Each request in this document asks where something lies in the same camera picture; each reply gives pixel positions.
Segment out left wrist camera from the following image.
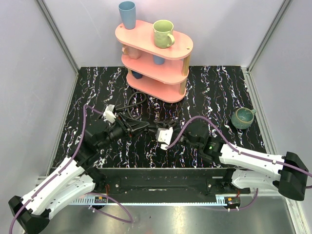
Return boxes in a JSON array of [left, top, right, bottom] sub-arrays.
[[102, 104, 116, 123]]

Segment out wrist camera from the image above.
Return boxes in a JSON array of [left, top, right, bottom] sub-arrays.
[[156, 127, 174, 150], [102, 104, 116, 123]]

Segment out pink mug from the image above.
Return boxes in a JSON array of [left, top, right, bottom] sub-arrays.
[[122, 45, 141, 59]]

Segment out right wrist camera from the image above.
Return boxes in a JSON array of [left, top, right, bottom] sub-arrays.
[[156, 127, 174, 150]]

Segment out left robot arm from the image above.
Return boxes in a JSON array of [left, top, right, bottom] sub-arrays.
[[8, 114, 149, 234]]

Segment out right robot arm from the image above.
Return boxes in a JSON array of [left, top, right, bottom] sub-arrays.
[[153, 117, 310, 201]]

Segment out blue plastic tumbler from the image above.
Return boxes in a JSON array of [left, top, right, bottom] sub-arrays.
[[118, 1, 136, 30]]

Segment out purple cable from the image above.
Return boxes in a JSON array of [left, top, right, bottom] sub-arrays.
[[165, 116, 312, 188], [8, 104, 105, 234]]

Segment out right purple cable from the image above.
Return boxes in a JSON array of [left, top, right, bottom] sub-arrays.
[[165, 116, 312, 188]]

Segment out pink three-tier shelf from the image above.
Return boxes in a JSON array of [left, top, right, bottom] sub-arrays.
[[115, 20, 193, 103]]

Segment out teal ceramic cup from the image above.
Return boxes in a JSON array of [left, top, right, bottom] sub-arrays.
[[231, 107, 257, 130]]

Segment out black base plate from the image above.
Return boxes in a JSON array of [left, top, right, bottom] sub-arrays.
[[77, 167, 252, 204]]

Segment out blue cup middle shelf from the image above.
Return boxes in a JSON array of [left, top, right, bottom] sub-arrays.
[[153, 55, 165, 65]]

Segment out black marble mat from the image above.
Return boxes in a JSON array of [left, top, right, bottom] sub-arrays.
[[52, 65, 266, 168]]

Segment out green mug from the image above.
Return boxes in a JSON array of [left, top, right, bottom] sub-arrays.
[[153, 19, 175, 49]]

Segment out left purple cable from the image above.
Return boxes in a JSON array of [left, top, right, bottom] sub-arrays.
[[8, 104, 105, 234]]

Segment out black corrugated hose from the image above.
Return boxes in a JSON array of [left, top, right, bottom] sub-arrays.
[[114, 91, 161, 137]]

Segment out dark blue cup lower shelf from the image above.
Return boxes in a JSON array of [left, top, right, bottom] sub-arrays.
[[132, 71, 143, 79]]

